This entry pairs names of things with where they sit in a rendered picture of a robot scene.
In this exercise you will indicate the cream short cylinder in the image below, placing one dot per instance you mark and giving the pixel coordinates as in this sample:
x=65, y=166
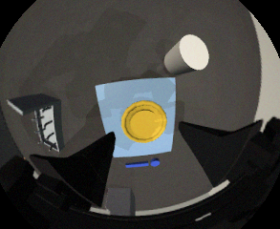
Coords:
x=189, y=55

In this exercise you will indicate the light blue mat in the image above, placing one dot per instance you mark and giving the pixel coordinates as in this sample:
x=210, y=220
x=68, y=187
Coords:
x=114, y=98

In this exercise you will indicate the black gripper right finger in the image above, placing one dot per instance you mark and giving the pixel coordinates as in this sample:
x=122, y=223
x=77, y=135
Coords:
x=217, y=150

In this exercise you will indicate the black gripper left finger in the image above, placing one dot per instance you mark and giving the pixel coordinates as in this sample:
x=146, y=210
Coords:
x=85, y=172

